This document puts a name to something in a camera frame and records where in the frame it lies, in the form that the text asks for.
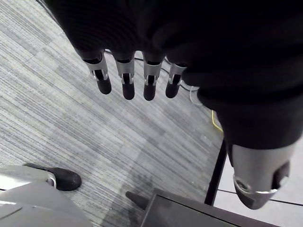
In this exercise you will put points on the silver robot leg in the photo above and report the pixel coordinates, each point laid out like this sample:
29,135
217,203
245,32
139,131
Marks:
35,201

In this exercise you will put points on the dark robot foot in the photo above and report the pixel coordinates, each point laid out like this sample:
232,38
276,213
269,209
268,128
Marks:
64,178

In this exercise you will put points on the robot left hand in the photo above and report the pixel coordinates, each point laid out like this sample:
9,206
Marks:
213,59

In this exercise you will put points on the dark grey pointed foot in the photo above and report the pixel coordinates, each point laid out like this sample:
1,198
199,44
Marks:
137,199

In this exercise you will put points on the black metal frame post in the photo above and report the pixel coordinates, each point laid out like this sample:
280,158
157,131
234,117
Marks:
216,170

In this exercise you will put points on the dark grey cabinet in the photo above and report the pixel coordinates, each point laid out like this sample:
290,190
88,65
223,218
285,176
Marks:
189,212

